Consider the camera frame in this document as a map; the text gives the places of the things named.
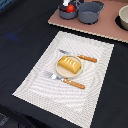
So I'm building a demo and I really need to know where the yellow toy bread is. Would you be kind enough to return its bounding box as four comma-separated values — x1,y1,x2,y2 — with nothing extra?
58,56,81,74

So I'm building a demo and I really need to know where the red toy tomato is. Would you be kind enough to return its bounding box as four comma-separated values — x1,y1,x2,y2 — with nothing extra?
66,4,75,13

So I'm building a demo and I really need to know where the beige round plate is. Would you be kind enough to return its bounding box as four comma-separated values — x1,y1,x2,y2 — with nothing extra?
56,55,83,78

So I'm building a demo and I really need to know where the woven grey placemat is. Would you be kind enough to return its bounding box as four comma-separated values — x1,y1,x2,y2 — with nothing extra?
13,31,114,128

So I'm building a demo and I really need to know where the small grey pot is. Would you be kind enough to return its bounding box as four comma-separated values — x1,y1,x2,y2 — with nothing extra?
58,4,77,20

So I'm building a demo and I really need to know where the large grey pot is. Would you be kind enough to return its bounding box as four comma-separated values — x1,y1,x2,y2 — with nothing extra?
78,1,105,24

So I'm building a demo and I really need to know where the beige bowl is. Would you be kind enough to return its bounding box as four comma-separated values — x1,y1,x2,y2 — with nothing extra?
119,5,128,30

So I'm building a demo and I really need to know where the wooden handled fork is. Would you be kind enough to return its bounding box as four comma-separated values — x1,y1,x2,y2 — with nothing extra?
45,71,85,89

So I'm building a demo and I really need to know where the wooden handled knife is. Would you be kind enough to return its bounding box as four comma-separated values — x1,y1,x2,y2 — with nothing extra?
58,49,97,63

